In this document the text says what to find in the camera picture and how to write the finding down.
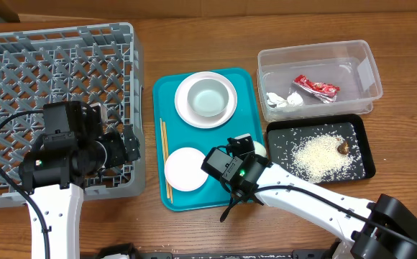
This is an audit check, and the grey-green bowl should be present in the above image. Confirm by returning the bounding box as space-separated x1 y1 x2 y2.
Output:
188 79 229 117

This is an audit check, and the left wooden chopstick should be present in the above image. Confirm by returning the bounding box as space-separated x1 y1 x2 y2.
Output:
160 118 173 201

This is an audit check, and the clear plastic bin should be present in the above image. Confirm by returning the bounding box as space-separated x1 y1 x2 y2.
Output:
257 40 383 122

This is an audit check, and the wooden chopstick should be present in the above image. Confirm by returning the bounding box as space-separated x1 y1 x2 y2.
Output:
162 121 173 204
160 118 173 201

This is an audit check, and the teal plastic tray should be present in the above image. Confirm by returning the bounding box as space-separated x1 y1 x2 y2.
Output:
152 68 264 212

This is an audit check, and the red snack wrapper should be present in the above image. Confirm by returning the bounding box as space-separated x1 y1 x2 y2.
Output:
293 75 340 103

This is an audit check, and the white tissue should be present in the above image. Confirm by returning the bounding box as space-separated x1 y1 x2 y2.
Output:
267 91 304 108

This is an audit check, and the white rice pile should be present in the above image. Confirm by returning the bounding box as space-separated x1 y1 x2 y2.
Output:
276 124 362 184

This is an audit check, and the brown food scrap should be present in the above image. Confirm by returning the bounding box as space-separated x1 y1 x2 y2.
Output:
337 140 349 155

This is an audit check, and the white cup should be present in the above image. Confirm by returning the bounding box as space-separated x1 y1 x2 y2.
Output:
253 141 267 158

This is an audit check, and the small pink-white plate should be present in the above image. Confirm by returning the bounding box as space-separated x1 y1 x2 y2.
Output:
165 147 209 192

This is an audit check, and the right wooden chopstick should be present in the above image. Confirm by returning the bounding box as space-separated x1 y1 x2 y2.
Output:
162 121 173 204

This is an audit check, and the black waste tray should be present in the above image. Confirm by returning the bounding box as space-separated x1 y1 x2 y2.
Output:
266 114 376 183

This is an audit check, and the large white plate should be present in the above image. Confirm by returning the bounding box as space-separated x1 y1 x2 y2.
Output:
175 71 237 129

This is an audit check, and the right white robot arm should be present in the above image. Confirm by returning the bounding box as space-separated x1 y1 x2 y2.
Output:
201 137 417 258

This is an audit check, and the grey dishwasher rack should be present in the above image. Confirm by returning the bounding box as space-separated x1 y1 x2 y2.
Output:
0 22 145 208

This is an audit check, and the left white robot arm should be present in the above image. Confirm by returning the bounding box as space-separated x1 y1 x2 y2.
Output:
19 101 140 258

